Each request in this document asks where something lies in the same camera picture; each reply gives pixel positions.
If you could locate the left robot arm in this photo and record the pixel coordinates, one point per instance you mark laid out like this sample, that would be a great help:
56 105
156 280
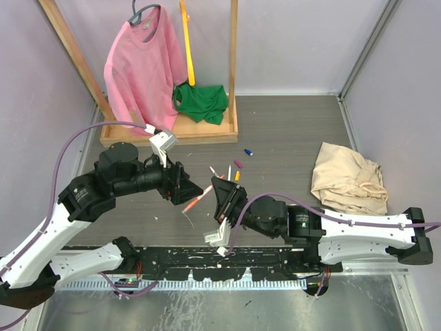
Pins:
35 276

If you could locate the beige cloth bag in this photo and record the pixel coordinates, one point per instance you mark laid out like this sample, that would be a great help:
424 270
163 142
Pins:
345 181

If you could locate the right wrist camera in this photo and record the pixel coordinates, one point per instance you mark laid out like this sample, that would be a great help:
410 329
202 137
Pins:
217 234

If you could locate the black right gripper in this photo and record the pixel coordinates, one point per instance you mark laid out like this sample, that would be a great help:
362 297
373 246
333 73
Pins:
228 194

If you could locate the white marker blue end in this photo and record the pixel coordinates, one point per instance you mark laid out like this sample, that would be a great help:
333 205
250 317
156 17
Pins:
229 173

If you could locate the pink shirt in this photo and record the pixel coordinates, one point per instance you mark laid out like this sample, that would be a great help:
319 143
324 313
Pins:
144 65

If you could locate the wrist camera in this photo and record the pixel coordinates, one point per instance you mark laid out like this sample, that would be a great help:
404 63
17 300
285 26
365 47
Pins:
161 142
217 234

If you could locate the wooden rack right post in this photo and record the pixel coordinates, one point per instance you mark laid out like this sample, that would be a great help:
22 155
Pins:
232 65

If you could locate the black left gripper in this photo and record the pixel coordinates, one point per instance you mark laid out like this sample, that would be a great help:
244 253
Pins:
176 184

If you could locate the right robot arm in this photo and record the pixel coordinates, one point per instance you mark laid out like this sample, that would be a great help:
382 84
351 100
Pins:
325 236

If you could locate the orange highlighter pen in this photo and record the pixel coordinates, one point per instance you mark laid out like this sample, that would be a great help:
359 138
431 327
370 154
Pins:
197 199

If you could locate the yellow hanger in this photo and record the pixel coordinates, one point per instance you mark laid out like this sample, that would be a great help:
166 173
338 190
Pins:
188 52

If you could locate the blue white pen cap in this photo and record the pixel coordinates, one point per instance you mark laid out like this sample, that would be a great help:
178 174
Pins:
248 152

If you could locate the white marker orange tip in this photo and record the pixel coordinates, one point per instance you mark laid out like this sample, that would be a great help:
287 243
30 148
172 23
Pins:
215 173

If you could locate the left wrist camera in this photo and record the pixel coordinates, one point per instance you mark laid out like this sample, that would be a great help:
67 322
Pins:
161 142

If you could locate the purple pen cap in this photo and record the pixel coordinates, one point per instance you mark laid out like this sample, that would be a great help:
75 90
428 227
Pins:
238 163

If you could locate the green cloth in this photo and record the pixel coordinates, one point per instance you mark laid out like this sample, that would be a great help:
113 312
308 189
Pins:
201 103

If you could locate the grey clothes hanger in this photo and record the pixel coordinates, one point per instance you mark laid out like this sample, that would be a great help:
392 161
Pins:
141 13

